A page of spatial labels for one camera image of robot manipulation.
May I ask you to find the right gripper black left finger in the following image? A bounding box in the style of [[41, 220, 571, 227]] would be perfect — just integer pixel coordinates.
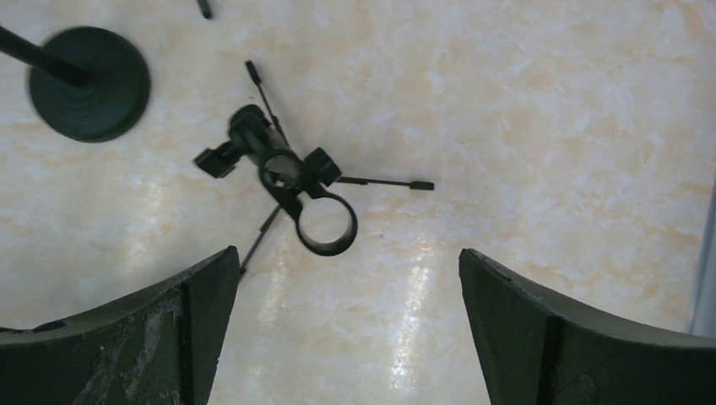
[[1, 246, 241, 404]]

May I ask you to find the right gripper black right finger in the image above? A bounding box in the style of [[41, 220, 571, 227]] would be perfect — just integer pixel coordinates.
[[459, 249, 715, 404]]

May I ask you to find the small black tripod stand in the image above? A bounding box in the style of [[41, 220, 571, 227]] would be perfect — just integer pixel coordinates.
[[193, 60, 435, 273]]

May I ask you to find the round base clip stand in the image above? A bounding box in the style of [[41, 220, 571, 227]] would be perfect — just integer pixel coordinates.
[[1, 26, 151, 143]]

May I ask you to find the shock mount tripod stand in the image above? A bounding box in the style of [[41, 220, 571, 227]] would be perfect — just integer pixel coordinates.
[[197, 0, 214, 20]]

